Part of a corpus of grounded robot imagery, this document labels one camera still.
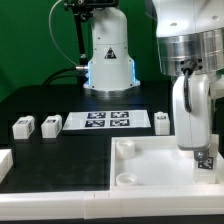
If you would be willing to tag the white square tabletop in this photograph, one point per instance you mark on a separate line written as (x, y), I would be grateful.
(156, 161)

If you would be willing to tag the white front fence bar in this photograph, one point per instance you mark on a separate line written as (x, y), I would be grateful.
(199, 200)

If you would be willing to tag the white left fence piece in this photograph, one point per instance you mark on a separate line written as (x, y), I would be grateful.
(6, 162)

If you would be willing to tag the white marker sheet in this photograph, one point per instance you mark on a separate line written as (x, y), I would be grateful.
(107, 120)

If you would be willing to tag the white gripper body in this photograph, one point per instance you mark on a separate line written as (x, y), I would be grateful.
(192, 129)

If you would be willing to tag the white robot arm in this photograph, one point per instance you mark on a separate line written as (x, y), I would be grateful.
(190, 40)

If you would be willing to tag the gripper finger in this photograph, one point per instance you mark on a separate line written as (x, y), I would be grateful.
(201, 155)

